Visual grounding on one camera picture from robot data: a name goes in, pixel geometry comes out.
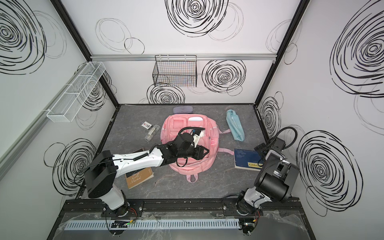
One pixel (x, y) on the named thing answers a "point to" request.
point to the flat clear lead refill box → (146, 125)
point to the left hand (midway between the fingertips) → (208, 150)
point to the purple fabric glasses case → (183, 109)
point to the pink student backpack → (171, 125)
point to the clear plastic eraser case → (155, 128)
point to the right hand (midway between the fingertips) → (262, 152)
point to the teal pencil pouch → (235, 125)
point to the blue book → (247, 159)
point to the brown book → (135, 178)
